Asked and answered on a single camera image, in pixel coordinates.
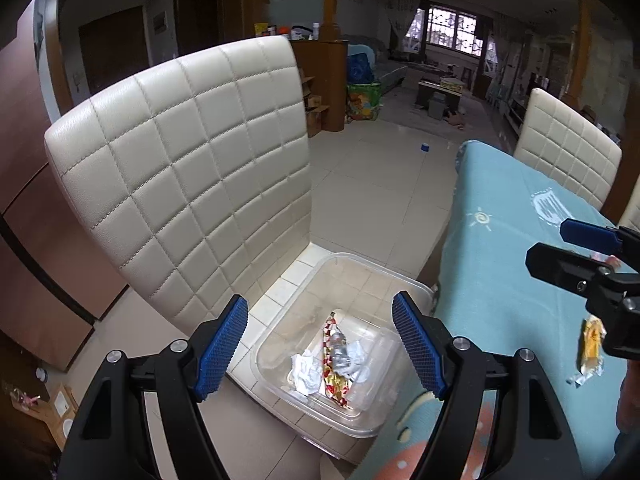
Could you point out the low coffee table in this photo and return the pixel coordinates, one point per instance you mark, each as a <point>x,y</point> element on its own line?
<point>428,90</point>

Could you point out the colourful green shopping bag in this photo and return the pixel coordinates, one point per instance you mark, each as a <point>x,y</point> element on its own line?
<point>363,101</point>

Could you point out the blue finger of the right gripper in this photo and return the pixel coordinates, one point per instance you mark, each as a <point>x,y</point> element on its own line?
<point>590,236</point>

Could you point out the white tissue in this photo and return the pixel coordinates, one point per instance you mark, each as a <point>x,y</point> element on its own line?
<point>305,374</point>

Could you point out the clear plastic bin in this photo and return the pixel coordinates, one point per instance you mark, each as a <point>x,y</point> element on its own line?
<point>360,292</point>

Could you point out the brown wooden cabinet counter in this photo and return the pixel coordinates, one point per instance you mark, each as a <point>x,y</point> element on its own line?
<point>326,62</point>

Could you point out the light blue patterned tablecloth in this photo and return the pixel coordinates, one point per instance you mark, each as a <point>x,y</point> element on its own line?
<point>501,209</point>

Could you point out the yellow clear snack wrapper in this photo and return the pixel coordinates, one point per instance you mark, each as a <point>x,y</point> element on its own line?
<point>590,360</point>

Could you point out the middle cream quilted chair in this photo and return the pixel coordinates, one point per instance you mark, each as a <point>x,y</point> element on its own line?
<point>562,144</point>

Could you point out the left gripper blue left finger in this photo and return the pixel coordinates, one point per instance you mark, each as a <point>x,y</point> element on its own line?
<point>214,344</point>

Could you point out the cream quilted chair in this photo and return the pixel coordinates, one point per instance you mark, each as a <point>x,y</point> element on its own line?
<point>631,216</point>
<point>562,144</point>
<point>193,178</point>

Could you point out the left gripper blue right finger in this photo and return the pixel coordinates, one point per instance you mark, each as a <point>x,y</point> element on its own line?
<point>426,340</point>

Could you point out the small clear plastic bottle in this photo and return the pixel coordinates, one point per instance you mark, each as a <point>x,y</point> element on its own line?
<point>340,359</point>

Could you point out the pile of cardboard boxes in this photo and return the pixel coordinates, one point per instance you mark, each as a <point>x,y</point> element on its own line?
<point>314,107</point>

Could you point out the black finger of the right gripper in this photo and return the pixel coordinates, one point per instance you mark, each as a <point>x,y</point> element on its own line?
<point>561,268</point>

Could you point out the barred window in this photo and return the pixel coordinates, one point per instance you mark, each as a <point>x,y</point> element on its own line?
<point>445,28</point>

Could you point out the near cream quilted chair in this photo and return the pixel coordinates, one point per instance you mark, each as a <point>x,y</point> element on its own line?
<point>193,178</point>

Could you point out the gold red checkered snack wrapper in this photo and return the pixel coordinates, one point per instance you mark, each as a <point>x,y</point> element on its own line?
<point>335,386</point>

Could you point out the far cream quilted chair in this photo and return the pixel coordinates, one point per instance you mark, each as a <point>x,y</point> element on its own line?
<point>631,216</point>

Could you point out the grey sofa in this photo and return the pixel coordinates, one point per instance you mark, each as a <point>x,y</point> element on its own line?
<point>390,74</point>

